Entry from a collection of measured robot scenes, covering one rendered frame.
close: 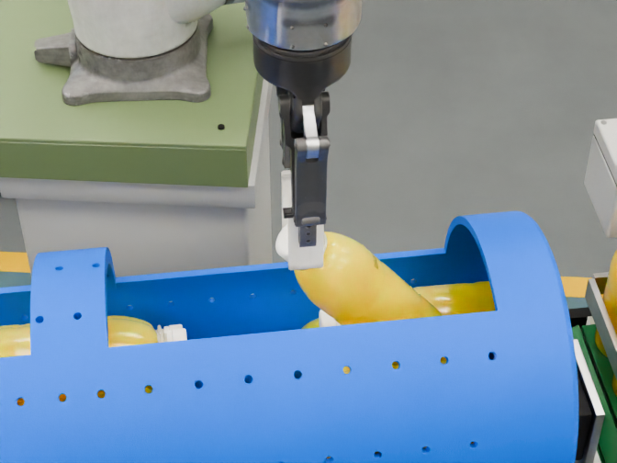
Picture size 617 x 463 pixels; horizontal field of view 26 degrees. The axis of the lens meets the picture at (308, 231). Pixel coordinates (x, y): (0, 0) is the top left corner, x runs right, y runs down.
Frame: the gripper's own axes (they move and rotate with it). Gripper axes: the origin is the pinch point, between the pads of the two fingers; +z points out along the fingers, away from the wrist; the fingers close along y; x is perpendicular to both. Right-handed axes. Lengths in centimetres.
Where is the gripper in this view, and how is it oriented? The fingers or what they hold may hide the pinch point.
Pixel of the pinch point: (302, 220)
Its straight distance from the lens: 114.8
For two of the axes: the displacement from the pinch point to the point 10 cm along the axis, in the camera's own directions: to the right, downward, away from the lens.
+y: 1.3, 6.8, -7.2
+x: 9.9, -0.9, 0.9
